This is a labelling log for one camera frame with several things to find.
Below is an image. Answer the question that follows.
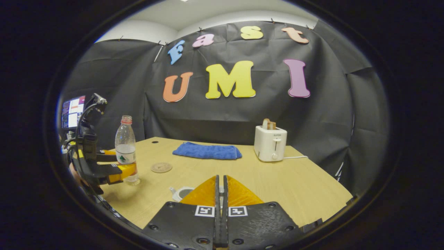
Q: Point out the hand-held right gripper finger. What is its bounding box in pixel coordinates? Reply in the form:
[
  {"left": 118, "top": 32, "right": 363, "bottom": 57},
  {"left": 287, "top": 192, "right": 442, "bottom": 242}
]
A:
[
  {"left": 142, "top": 175, "right": 220, "bottom": 250},
  {"left": 222, "top": 175, "right": 306, "bottom": 250}
]

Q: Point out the clear plastic water bottle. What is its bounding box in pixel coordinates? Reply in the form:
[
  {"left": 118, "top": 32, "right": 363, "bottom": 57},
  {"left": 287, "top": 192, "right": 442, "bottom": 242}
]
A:
[{"left": 115, "top": 115, "right": 140, "bottom": 185}]

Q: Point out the round wooden coaster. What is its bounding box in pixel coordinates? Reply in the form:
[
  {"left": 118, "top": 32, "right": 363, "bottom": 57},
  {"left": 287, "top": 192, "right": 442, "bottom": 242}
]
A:
[{"left": 151, "top": 162, "right": 173, "bottom": 173}]

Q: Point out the white ceramic teacup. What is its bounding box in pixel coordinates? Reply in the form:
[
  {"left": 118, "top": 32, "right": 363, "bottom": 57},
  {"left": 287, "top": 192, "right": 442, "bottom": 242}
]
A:
[{"left": 169, "top": 186, "right": 195, "bottom": 202}]

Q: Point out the computer monitor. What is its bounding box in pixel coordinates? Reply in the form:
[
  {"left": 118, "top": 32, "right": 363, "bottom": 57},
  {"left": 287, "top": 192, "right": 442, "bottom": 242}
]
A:
[{"left": 62, "top": 95, "right": 85, "bottom": 131}]

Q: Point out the blue towel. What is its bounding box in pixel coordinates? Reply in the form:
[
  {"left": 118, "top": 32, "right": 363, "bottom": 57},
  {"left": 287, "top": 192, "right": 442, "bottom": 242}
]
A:
[{"left": 172, "top": 142, "right": 242, "bottom": 160}]

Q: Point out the white toaster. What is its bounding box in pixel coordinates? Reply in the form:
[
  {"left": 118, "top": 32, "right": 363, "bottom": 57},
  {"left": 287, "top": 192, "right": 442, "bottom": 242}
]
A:
[{"left": 254, "top": 126, "right": 288, "bottom": 162}]

